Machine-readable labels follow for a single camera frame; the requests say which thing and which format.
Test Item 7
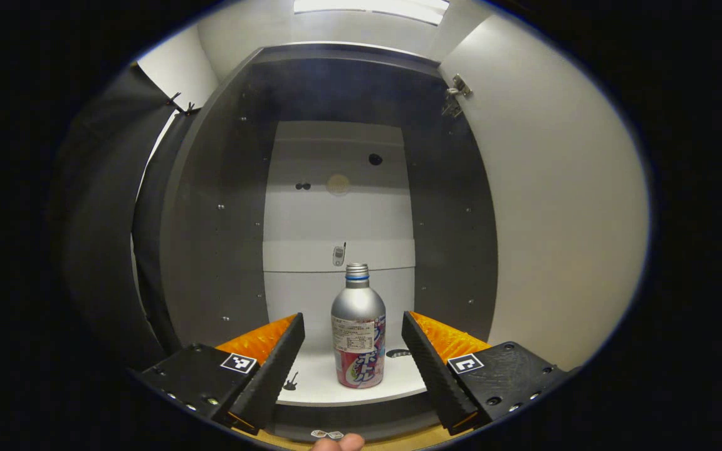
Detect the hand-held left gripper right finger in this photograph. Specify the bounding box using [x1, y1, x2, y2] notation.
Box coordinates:
[401, 311, 570, 437]

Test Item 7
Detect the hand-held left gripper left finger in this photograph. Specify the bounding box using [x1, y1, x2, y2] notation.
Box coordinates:
[130, 312, 306, 435]

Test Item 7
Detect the silver bottle with pink label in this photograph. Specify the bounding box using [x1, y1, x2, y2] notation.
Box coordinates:
[331, 263, 387, 390]

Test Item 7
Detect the white cabinet shelf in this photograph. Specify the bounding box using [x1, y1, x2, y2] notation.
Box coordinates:
[276, 348, 427, 407]

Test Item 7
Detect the dark grey cabinet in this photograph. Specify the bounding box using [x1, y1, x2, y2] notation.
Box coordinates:
[159, 43, 500, 442]

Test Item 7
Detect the metal door hinge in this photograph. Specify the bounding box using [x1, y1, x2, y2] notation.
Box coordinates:
[442, 74, 473, 118]

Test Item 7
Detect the black backdrop cloth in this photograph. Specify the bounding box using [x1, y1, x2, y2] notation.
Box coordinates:
[54, 63, 186, 370]

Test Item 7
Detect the rectangular ceiling light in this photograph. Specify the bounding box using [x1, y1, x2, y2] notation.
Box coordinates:
[293, 0, 449, 26]

